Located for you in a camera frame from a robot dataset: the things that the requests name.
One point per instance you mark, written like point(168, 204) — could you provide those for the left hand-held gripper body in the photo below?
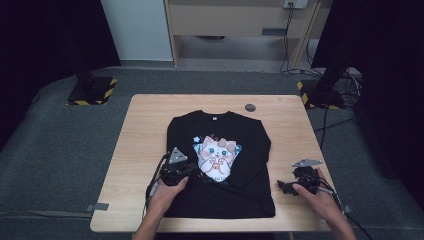
point(173, 175)

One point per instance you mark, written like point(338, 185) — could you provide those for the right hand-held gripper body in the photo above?
point(306, 178)

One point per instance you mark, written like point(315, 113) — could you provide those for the black cat-print long-sleeved shirt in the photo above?
point(250, 200)

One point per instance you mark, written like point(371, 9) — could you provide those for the person's left hand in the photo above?
point(165, 198)

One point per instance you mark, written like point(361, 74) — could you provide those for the person's right hand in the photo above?
point(321, 201)

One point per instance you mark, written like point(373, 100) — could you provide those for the grey tape piece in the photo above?
point(347, 209)
point(98, 207)

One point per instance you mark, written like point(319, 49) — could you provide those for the round grey table grommet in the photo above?
point(250, 107)

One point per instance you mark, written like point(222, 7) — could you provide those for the black stand with striped base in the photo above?
point(321, 95)
point(95, 91)

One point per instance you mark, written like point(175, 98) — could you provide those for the black curtain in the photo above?
point(40, 50)
point(390, 66)

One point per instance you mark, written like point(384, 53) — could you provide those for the white panel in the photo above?
point(136, 30)

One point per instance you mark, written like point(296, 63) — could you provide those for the light wooden cabinet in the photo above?
point(233, 20)

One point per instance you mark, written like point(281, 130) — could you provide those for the white power strip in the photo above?
point(296, 3)

